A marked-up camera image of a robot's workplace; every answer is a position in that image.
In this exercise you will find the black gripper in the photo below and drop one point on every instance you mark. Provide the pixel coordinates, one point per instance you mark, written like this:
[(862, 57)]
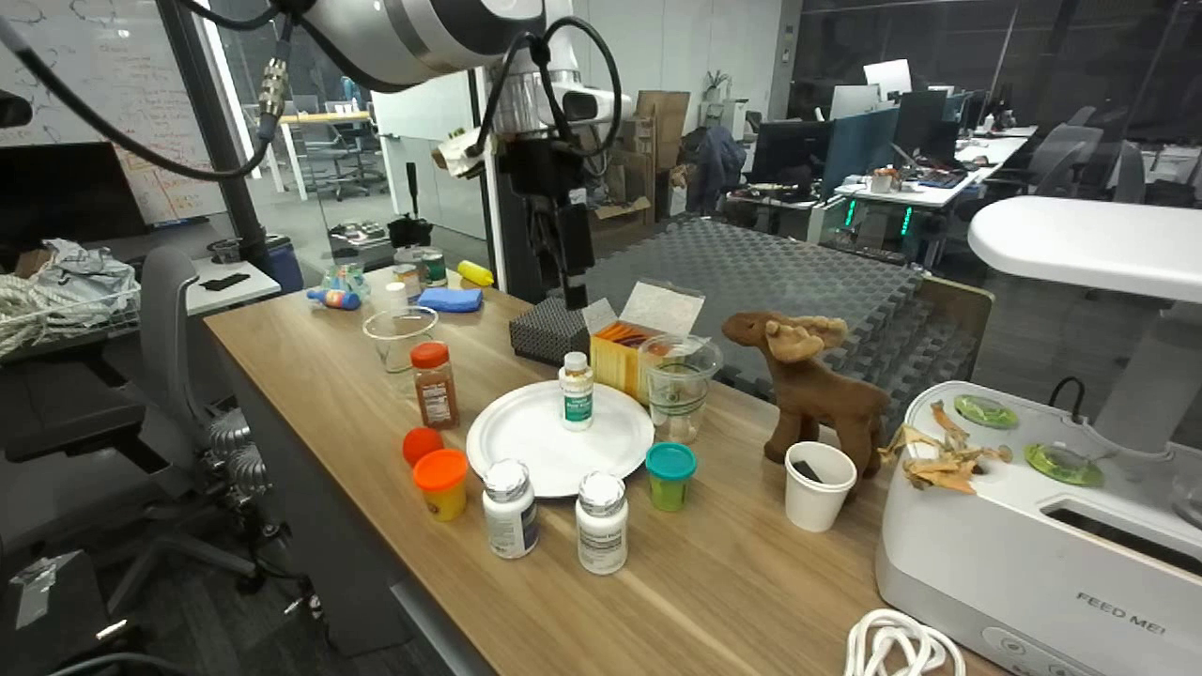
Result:
[(546, 162)]

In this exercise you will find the small white bottle green label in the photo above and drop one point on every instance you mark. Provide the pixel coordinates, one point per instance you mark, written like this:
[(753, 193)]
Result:
[(577, 397)]

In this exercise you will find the clear plastic cup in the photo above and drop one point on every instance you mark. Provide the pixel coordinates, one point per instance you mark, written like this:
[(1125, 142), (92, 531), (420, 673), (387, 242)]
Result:
[(398, 343), (681, 397)]

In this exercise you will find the spice bottle orange cap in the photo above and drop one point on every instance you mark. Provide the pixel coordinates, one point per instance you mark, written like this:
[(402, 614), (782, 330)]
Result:
[(437, 401)]

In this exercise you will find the teal lid dough can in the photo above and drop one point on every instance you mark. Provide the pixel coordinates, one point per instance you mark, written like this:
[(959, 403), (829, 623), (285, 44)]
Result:
[(670, 482)]

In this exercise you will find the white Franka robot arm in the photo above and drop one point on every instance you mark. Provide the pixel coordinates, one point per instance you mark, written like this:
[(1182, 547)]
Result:
[(415, 39)]

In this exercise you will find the white paper plate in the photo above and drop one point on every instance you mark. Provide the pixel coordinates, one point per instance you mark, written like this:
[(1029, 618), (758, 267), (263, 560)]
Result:
[(528, 444)]

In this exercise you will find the yellow mustard bottle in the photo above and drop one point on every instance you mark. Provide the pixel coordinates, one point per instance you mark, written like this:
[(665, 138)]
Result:
[(475, 271)]

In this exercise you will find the small green can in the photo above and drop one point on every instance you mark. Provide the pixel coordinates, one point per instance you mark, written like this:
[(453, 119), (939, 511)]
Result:
[(432, 267)]

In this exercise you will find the stacked cardboard boxes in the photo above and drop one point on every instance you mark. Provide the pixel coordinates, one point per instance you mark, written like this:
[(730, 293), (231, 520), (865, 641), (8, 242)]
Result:
[(657, 124)]

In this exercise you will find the small black stand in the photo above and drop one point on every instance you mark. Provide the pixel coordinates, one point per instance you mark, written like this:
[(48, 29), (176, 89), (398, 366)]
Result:
[(409, 233)]

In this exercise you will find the grey foam floor mat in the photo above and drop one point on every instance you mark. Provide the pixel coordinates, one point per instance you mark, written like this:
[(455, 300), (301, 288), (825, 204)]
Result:
[(753, 267)]

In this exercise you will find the small white cup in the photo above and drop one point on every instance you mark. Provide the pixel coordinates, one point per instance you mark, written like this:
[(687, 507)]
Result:
[(394, 301)]

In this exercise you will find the red plush ball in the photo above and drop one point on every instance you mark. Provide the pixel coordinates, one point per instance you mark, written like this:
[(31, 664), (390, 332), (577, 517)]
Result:
[(420, 441)]

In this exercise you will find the small colourful toy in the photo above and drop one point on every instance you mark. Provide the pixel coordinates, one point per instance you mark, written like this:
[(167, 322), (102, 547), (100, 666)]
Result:
[(336, 300)]

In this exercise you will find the orange lid yellow dough can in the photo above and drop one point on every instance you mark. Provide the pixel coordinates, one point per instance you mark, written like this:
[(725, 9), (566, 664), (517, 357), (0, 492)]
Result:
[(440, 482)]

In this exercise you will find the white pill bottle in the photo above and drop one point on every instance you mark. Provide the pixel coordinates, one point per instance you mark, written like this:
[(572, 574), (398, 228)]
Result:
[(603, 529), (507, 511)]

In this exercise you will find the brown moose plush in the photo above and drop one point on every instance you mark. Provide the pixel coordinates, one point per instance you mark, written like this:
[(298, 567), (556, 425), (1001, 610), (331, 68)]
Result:
[(821, 397)]

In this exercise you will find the white table behind glass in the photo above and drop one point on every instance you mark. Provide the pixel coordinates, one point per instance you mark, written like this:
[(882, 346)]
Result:
[(328, 119)]

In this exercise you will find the white side table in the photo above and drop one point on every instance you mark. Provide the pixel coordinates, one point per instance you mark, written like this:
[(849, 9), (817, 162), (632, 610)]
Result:
[(258, 293)]

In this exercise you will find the black stand pole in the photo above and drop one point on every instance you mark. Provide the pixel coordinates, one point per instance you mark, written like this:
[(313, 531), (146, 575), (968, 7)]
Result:
[(244, 213)]

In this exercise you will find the white paper cup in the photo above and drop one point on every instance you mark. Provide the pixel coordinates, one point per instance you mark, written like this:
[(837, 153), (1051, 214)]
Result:
[(821, 492)]

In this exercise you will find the white office desk green legs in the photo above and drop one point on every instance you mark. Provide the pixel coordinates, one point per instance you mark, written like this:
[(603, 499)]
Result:
[(912, 189)]

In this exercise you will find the black phone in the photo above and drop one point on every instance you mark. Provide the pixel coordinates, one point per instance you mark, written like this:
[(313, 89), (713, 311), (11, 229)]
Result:
[(225, 280)]

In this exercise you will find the white computer monitor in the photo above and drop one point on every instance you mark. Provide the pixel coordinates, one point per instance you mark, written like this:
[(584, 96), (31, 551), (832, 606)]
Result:
[(886, 78)]

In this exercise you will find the dark panel tan edge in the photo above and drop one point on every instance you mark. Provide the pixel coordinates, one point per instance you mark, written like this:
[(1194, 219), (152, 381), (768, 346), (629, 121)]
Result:
[(959, 325)]

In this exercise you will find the brown dried plant pieces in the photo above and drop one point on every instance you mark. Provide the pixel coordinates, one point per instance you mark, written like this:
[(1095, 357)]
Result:
[(939, 462)]

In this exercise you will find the grey background office chair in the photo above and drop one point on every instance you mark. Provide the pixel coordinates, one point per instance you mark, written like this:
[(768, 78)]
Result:
[(1069, 153)]

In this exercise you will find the pile of light cloth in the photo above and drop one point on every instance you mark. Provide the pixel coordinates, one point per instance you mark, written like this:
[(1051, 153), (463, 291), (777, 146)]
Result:
[(69, 293)]

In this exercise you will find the white arched lamp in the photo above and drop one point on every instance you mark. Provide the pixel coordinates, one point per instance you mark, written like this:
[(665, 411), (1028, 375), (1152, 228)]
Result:
[(1089, 244)]

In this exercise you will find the white countertop appliance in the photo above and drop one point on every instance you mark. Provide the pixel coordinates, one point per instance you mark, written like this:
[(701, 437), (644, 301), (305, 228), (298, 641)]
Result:
[(1001, 565)]

